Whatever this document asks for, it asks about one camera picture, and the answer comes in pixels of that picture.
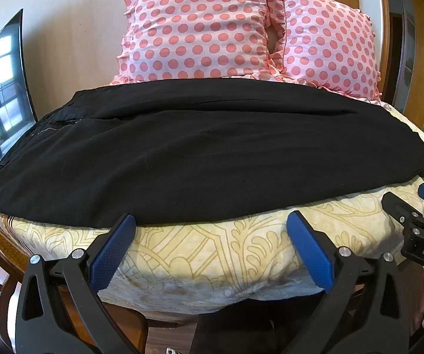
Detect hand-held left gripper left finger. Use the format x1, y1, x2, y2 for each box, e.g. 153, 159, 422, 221
15, 213, 150, 354

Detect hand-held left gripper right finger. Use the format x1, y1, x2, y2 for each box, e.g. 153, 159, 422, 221
271, 210, 414, 354

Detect black pants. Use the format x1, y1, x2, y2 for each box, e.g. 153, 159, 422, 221
0, 78, 424, 229

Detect yellow patterned bed sheet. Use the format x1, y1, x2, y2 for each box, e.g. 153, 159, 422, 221
0, 98, 424, 316

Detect person's dark trouser leg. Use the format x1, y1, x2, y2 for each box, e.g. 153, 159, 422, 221
193, 297, 275, 354

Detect flat screen television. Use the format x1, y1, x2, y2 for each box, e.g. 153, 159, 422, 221
0, 8, 39, 165

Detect large pink polka dot pillow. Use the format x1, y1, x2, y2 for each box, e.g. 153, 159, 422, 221
109, 0, 284, 86

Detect wooden bed frame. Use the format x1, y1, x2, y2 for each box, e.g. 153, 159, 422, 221
0, 225, 424, 354

